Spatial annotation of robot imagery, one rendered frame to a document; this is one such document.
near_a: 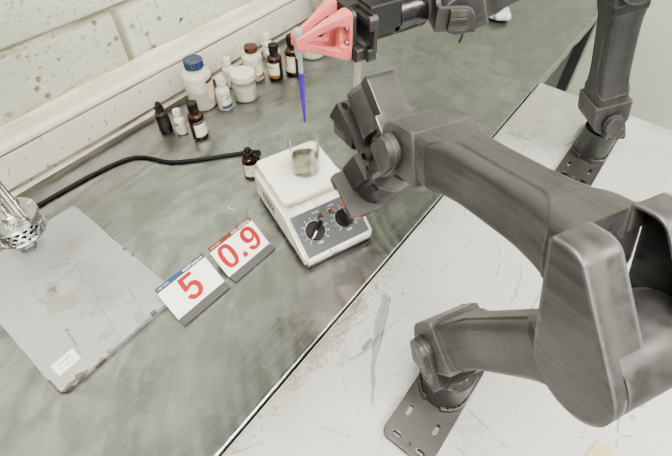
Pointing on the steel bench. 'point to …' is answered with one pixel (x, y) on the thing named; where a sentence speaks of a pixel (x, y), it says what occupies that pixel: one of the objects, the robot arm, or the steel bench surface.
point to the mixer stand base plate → (74, 298)
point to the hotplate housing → (300, 213)
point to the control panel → (334, 234)
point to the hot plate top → (277, 170)
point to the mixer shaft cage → (19, 220)
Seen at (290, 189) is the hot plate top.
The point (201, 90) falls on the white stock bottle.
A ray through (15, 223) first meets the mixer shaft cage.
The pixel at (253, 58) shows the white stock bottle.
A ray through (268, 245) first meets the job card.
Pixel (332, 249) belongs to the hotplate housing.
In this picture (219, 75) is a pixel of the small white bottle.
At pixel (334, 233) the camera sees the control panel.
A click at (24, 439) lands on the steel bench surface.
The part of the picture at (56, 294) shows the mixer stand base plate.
